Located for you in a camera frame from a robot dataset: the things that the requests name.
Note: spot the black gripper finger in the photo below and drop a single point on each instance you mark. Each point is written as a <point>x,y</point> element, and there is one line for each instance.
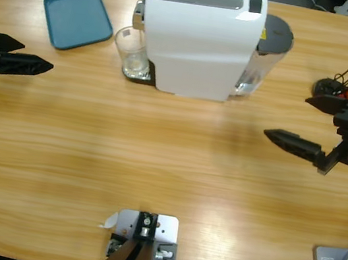
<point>6,42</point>
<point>327,104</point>
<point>298,145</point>
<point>21,65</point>

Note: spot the clear glass cup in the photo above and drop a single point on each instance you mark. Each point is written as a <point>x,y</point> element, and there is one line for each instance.
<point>130,51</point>

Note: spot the white capsule coffee machine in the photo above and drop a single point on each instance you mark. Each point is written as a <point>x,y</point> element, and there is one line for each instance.
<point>191,46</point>

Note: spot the red coffee capsule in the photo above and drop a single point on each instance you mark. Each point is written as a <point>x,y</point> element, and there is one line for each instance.
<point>341,94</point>

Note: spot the clear water tank dark lid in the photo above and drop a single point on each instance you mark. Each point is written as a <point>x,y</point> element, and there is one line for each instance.
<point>264,68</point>

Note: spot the teal plastic tray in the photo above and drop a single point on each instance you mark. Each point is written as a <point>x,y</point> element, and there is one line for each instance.
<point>77,18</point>

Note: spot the white paper tag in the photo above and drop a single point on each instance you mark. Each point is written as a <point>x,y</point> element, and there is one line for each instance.
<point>109,221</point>

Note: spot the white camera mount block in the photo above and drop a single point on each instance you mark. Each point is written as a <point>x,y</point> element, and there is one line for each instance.
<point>165,228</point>

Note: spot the dark camera post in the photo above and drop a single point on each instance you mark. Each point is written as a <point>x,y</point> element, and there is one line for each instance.
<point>132,256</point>

